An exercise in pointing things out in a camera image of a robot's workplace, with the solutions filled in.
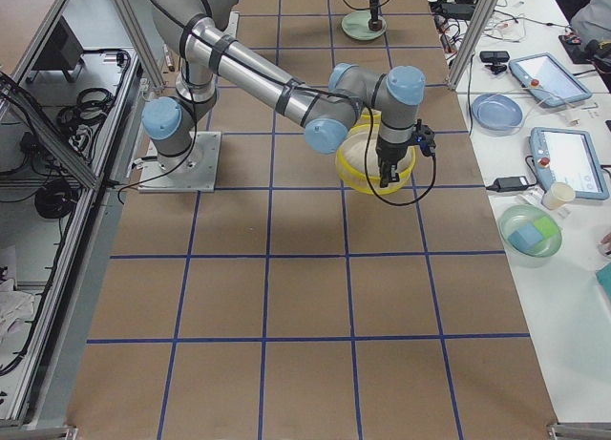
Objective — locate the yellow steamer basket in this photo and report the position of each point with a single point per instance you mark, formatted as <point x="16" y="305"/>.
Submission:
<point x="350" y="165"/>
<point x="368" y="117"/>

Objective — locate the brown steamed bun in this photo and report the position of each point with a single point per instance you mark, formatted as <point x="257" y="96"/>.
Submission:
<point x="377" y="26"/>

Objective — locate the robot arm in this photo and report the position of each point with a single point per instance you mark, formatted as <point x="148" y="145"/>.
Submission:
<point x="195" y="30"/>

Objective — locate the green sponge block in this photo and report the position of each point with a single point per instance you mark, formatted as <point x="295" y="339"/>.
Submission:
<point x="546" y="227"/>

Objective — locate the lower teach pendant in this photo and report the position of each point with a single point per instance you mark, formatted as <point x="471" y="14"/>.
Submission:
<point x="568" y="156"/>

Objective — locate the upper teach pendant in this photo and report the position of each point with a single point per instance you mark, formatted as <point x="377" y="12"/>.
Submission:
<point x="547" y="80"/>

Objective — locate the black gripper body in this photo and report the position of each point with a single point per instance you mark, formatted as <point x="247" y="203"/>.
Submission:
<point x="388" y="153"/>

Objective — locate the black power adapter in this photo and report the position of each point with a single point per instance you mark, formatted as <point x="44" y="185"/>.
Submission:
<point x="510" y="184"/>

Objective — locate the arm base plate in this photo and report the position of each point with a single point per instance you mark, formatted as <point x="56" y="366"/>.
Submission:
<point x="196" y="173"/>

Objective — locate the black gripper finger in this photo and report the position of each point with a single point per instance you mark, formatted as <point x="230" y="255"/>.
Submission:
<point x="388" y="174"/>
<point x="374" y="12"/>

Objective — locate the aluminium frame post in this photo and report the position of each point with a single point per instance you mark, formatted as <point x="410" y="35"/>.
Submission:
<point x="483" y="10"/>

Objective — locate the green glass bowl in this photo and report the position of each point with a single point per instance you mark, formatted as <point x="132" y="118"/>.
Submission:
<point x="518" y="215"/>

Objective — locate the blue plate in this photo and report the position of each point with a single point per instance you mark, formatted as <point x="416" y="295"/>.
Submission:
<point x="497" y="113"/>

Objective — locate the blue sponge block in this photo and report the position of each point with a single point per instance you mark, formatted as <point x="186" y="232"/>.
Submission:
<point x="525" y="238"/>

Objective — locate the teach pendant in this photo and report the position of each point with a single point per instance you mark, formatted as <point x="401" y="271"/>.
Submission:
<point x="547" y="80"/>
<point x="568" y="156"/>

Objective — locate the paper cup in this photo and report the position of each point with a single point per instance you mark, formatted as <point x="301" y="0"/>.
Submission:
<point x="558" y="195"/>

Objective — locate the black webcam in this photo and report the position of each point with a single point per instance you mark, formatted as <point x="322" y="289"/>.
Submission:
<point x="495" y="61"/>

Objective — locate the light green plate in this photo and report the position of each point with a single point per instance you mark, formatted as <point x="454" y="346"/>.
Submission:
<point x="357" y="25"/>

